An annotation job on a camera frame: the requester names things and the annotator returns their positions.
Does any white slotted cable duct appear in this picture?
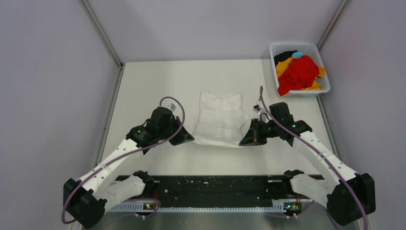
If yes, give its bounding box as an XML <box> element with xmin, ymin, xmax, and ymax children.
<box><xmin>108</xmin><ymin>200</ymin><xmax>302</xmax><ymax>214</ymax></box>

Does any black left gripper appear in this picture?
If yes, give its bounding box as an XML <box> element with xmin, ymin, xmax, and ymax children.
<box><xmin>158</xmin><ymin>115</ymin><xmax>194</xmax><ymax>145</ymax></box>

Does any right aluminium frame post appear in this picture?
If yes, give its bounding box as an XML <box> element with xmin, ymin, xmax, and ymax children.
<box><xmin>316</xmin><ymin>0</ymin><xmax>351</xmax><ymax>49</ymax></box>

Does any black t shirt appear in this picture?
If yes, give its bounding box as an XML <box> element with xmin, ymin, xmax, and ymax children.
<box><xmin>273</xmin><ymin>50</ymin><xmax>298</xmax><ymax>66</ymax></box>

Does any left aluminium frame post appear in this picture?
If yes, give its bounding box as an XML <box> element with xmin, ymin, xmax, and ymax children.
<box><xmin>79</xmin><ymin>0</ymin><xmax>124</xmax><ymax>69</ymax></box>

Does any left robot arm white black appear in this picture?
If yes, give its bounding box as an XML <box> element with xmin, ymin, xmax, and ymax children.
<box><xmin>61</xmin><ymin>105</ymin><xmax>194</xmax><ymax>229</ymax></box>

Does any light blue t shirt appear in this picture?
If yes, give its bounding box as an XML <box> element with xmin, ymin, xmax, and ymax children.
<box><xmin>292</xmin><ymin>51</ymin><xmax>304</xmax><ymax>59</ymax></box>

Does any red t shirt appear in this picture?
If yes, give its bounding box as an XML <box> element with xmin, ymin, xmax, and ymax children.
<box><xmin>278</xmin><ymin>55</ymin><xmax>320</xmax><ymax>96</ymax></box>

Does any aluminium frame post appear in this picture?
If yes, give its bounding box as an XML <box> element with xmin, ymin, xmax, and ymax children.
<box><xmin>79</xmin><ymin>0</ymin><xmax>124</xmax><ymax>69</ymax></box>
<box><xmin>316</xmin><ymin>0</ymin><xmax>351</xmax><ymax>49</ymax></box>

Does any white t shirt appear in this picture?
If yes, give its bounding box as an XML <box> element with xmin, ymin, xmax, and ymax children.
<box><xmin>192</xmin><ymin>91</ymin><xmax>249</xmax><ymax>148</ymax></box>

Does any white plastic basket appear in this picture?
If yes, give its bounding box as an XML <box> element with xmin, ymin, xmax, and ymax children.
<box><xmin>270</xmin><ymin>42</ymin><xmax>330</xmax><ymax>97</ymax></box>

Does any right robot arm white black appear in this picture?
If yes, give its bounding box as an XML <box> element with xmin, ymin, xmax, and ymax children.
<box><xmin>239</xmin><ymin>102</ymin><xmax>376</xmax><ymax>226</ymax></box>

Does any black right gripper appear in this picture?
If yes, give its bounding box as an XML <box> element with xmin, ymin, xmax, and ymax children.
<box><xmin>240</xmin><ymin>117</ymin><xmax>281</xmax><ymax>146</ymax></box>

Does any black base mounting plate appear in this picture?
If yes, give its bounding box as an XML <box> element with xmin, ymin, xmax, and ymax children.
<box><xmin>131</xmin><ymin>175</ymin><xmax>306</xmax><ymax>208</ymax></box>

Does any yellow t shirt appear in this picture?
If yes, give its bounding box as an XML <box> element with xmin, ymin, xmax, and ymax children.
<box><xmin>276</xmin><ymin>57</ymin><xmax>326</xmax><ymax>91</ymax></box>

